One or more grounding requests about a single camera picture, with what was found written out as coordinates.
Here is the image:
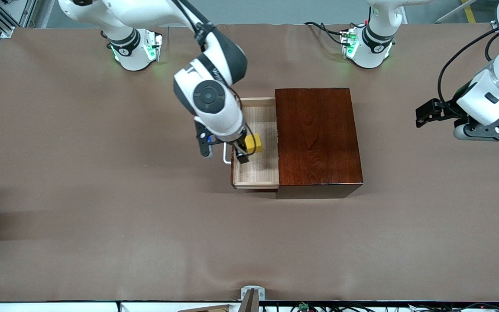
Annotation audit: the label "wooden drawer with white handle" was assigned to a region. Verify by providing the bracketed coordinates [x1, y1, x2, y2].
[224, 97, 280, 190]

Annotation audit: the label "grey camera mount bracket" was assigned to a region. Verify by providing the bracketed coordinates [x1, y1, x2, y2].
[239, 286, 266, 312]

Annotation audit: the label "metal connector plate green light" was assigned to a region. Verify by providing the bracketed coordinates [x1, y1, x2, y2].
[143, 28, 163, 62]
[340, 28, 359, 60]

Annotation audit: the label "grey metal rail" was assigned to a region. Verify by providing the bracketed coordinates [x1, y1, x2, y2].
[436, 0, 477, 23]

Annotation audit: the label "yellow block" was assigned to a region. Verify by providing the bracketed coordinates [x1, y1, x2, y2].
[244, 133, 263, 154]

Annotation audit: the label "tangled black cables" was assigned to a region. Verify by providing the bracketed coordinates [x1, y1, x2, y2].
[291, 302, 499, 312]

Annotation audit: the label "black base cable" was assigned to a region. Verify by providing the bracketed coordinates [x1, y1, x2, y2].
[304, 21, 346, 45]

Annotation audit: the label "dark wooden cabinet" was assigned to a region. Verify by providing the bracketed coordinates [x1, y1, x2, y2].
[275, 88, 364, 199]

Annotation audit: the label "brown table cloth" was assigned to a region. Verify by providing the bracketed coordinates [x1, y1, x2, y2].
[0, 24, 499, 302]

